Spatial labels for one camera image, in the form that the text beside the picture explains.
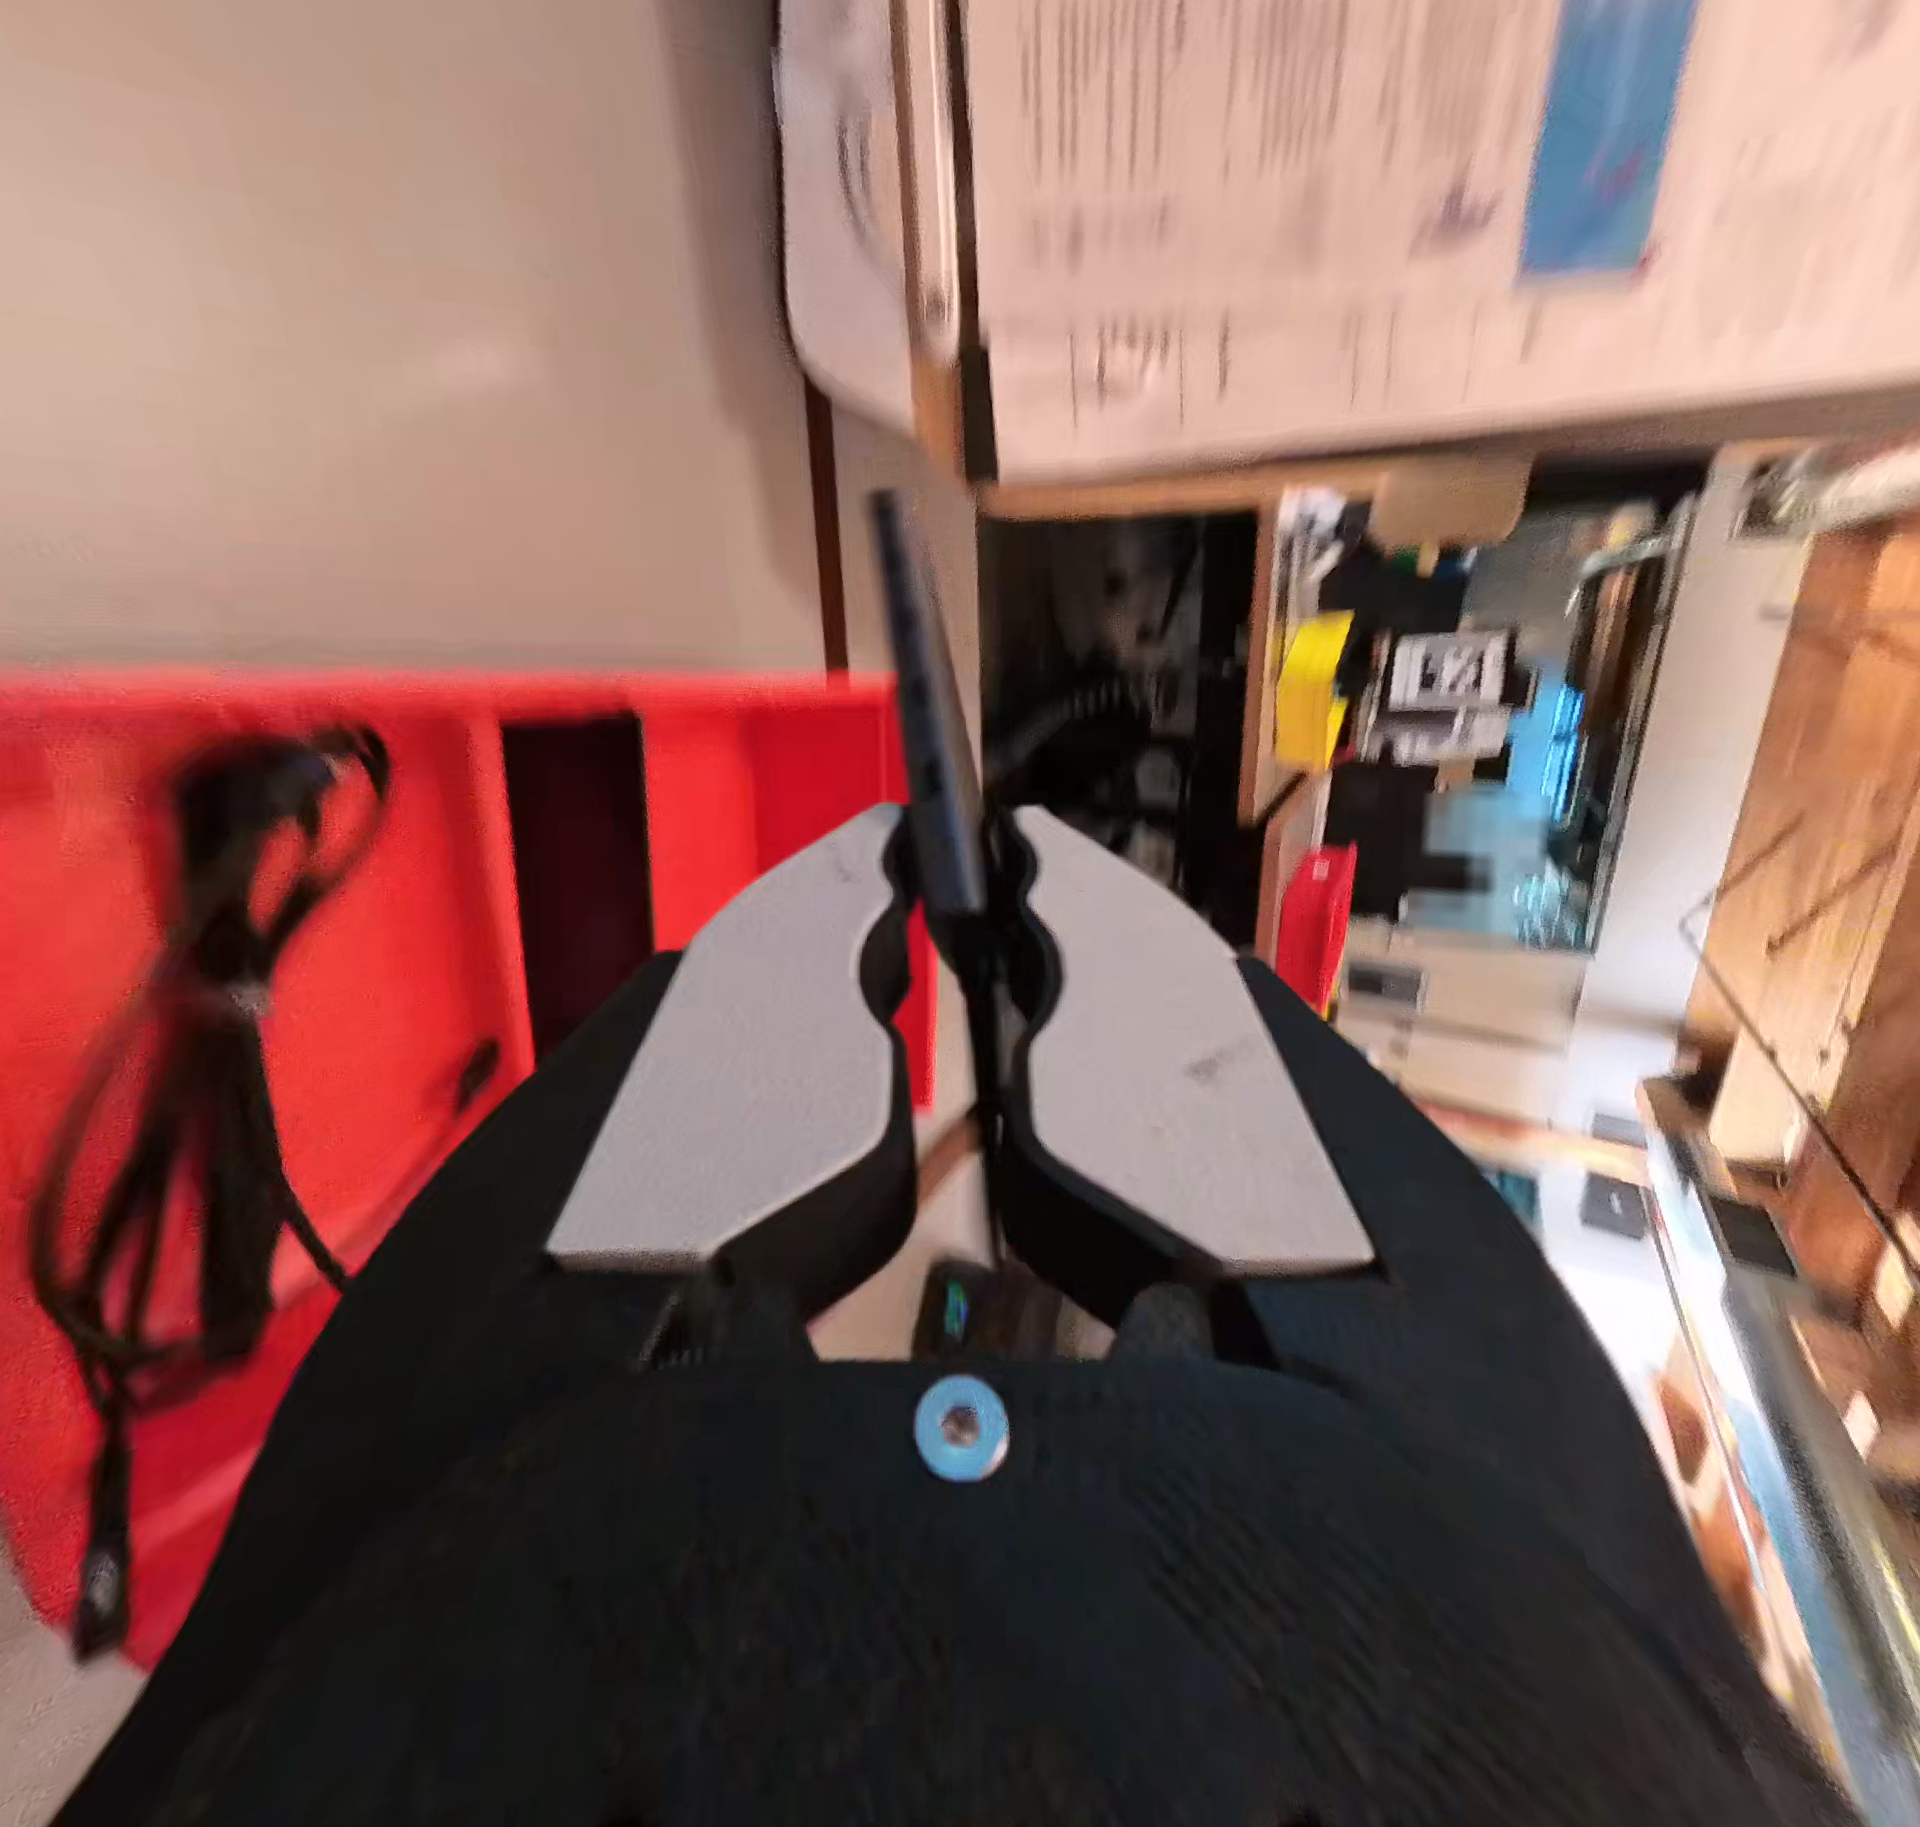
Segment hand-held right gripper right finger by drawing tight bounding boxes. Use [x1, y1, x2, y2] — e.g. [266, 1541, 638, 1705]
[993, 801, 1381, 1327]

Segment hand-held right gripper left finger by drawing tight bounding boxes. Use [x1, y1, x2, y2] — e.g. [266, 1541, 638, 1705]
[542, 801, 923, 1325]

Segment grey usb hub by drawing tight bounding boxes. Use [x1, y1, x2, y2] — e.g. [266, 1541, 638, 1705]
[871, 489, 993, 917]

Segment red plastic bin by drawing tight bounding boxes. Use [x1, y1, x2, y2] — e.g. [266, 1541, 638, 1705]
[0, 665, 943, 1673]

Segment grey desk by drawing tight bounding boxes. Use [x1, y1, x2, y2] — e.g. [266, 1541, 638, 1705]
[0, 0, 984, 1827]

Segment small red bin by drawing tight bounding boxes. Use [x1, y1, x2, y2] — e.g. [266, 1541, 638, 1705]
[1274, 841, 1362, 1015]

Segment yellow plastic bin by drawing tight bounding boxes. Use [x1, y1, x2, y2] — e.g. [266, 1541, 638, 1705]
[1273, 611, 1356, 773]

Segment printed marker card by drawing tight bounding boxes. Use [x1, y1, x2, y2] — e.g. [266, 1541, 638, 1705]
[1381, 623, 1522, 767]

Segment wooden cabinet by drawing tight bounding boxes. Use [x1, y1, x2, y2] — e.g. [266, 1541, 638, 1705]
[1677, 519, 1920, 1341]

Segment brown pin board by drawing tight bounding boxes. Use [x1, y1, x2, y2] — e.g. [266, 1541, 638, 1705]
[884, 0, 1920, 527]

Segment pinned paper sheets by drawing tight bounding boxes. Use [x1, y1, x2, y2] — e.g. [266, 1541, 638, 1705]
[953, 0, 1920, 481]

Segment black cable bundle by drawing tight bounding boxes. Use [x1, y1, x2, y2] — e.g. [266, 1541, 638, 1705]
[26, 721, 399, 1667]

